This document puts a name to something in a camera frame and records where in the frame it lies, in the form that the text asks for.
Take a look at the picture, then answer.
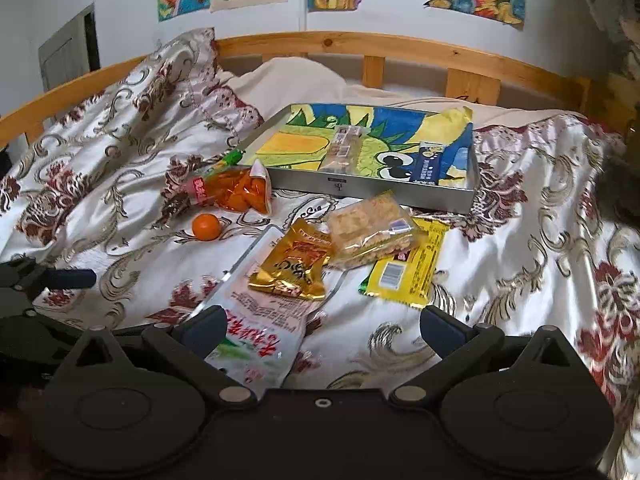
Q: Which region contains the clear wrapped biscuit pack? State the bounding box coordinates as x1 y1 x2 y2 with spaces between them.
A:
326 126 365 175

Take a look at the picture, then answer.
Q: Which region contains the gold foil snack packet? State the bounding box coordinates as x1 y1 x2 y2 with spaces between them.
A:
248 218 335 302

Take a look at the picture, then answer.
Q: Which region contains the wooden bed headboard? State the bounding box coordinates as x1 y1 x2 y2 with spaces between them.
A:
0 30 640 161

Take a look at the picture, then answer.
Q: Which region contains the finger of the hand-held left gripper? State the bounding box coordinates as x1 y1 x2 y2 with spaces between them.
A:
0 255 97 307
0 305 96 348

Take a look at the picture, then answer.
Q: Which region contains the clear cracker packet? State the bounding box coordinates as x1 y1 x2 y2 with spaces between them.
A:
325 190 421 272

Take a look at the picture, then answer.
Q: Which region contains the colourful painted paper sheet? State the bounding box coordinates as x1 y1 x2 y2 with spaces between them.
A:
255 102 475 188

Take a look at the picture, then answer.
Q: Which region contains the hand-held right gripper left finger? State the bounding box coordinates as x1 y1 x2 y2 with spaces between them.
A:
52 305 256 404

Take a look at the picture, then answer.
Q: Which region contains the floral satin blanket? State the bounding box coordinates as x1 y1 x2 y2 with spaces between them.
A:
0 27 640 480

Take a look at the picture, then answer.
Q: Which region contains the grey wall panel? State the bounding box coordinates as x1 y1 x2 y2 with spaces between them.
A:
39 4 101 92

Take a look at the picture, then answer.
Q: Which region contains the floral hanging cloth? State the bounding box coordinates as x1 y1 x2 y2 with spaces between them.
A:
565 0 640 81

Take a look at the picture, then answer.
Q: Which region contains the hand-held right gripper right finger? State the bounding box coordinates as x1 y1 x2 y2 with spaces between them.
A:
390 306 592 404

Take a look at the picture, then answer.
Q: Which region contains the small orange tangerine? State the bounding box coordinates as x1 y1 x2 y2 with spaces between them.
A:
192 213 222 241

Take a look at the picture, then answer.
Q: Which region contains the green stick packet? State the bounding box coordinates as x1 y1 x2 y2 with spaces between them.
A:
200 150 246 178

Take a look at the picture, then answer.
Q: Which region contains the cream bed sheet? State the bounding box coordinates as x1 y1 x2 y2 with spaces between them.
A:
220 57 586 126

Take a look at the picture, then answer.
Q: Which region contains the red label clear snack packet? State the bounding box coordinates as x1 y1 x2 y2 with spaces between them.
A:
182 159 273 215

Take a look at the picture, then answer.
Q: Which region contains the clear packet with dark snack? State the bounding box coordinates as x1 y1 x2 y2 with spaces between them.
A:
200 272 307 386

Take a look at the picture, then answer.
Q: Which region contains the yellow snack packet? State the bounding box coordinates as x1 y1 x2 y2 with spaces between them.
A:
357 217 447 311

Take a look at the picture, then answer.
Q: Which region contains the blue and white packet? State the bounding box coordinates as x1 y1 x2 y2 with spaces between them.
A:
411 141 447 185

